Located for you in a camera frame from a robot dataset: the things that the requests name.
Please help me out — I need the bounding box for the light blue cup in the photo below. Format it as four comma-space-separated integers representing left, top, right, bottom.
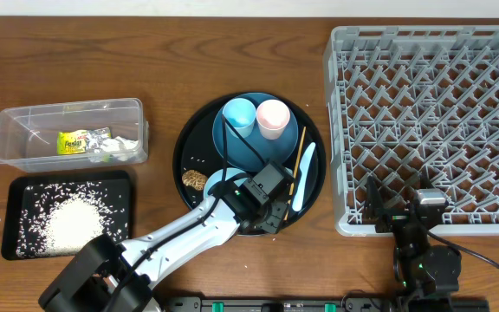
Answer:
223, 98, 256, 138

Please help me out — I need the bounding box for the light blue bowl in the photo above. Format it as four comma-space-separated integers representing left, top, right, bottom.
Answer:
203, 167, 249, 199

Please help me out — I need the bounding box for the pink cup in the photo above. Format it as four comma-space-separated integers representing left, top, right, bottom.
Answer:
256, 100, 291, 140

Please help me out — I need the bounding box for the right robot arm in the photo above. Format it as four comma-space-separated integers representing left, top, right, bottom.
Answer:
365, 176, 461, 311

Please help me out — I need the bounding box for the dark blue plate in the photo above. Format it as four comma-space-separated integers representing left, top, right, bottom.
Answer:
212, 106, 300, 172

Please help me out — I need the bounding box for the pile of white rice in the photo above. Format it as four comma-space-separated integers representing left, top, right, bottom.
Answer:
16, 179, 131, 258

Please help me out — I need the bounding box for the wooden chopstick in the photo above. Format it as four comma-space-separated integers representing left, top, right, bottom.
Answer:
288, 126, 307, 205

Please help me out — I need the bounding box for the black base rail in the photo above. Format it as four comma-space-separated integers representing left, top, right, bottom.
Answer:
162, 296, 490, 312

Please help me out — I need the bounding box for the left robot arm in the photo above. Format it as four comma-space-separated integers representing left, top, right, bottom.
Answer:
38, 178, 290, 311

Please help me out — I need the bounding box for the grey plastic dishwasher rack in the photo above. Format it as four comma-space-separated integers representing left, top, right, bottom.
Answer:
323, 25, 499, 237

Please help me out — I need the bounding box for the yellow foil snack wrapper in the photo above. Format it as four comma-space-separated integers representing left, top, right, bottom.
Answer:
56, 127, 112, 155

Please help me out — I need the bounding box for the black rectangular tray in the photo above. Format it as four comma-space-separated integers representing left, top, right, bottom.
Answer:
1, 170, 135, 260

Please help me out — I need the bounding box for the white tissue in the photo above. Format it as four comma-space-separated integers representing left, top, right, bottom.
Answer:
86, 136, 139, 163

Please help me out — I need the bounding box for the round black serving tray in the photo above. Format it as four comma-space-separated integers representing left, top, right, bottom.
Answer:
172, 92, 327, 228

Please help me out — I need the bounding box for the brown patterned cookie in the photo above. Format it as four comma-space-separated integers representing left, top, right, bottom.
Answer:
181, 169, 208, 192

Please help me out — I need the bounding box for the white plastic knife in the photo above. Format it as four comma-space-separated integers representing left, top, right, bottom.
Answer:
292, 142, 316, 212

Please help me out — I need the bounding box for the clear plastic bin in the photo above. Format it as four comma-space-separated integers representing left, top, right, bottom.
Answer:
0, 98, 149, 172

